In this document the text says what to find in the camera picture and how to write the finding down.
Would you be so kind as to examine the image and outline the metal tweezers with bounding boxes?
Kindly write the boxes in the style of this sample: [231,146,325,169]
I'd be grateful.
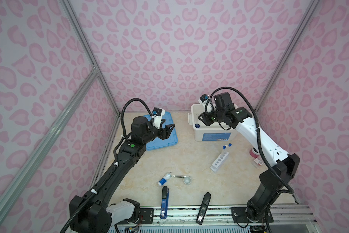
[171,175,190,179]

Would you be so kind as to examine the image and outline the small white blue-label bottle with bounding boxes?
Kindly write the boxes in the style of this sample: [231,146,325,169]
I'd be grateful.
[158,173,172,186]

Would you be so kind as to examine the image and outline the small white round cup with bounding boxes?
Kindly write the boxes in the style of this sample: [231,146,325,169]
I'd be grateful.
[183,176,192,185]

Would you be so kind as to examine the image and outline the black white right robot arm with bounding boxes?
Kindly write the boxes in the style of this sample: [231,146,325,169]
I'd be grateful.
[198,92,300,222]

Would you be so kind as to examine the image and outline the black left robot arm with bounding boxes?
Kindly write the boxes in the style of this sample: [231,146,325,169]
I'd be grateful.
[61,116,175,233]

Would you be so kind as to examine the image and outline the blue plastic bin lid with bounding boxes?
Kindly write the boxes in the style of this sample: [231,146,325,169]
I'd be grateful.
[146,112,178,150]

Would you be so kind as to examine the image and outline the white plastic storage bin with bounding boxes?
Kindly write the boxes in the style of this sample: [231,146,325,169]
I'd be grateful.
[188,104,239,142]

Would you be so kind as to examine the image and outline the white test tube rack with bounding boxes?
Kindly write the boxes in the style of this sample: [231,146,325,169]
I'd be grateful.
[210,151,229,172]

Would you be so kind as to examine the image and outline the blue black stapler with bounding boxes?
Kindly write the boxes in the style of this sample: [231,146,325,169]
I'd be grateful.
[160,186,169,219]

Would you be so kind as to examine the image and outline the pink white tape roll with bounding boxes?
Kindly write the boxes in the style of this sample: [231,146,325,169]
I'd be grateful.
[249,148,260,159]

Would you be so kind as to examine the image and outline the small clear red-label box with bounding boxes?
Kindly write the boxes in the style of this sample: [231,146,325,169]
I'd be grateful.
[252,158,264,168]

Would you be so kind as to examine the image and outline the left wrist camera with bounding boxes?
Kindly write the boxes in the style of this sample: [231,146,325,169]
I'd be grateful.
[152,107,165,129]

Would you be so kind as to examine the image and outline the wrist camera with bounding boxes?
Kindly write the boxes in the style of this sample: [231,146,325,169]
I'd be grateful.
[198,94,213,114]
[152,107,165,129]

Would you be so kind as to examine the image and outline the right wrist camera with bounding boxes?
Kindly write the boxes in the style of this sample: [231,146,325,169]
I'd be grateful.
[198,94,213,114]

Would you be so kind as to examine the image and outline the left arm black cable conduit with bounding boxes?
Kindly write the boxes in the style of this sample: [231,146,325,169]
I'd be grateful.
[59,98,153,233]

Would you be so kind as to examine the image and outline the aluminium diagonal frame bar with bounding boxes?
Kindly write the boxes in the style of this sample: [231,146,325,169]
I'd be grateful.
[0,71,98,226]

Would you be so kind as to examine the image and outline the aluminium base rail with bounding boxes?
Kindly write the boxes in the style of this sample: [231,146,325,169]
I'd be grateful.
[66,203,318,233]

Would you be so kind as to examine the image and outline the aluminium corner frame post left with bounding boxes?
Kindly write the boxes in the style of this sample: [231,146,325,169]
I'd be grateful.
[60,0,120,115]

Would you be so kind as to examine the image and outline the aluminium corner frame post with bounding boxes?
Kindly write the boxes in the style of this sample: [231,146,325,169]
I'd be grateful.
[255,0,322,112]
[60,0,120,115]

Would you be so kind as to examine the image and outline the aluminium corner frame post right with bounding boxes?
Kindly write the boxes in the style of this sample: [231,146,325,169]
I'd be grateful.
[255,0,322,112]

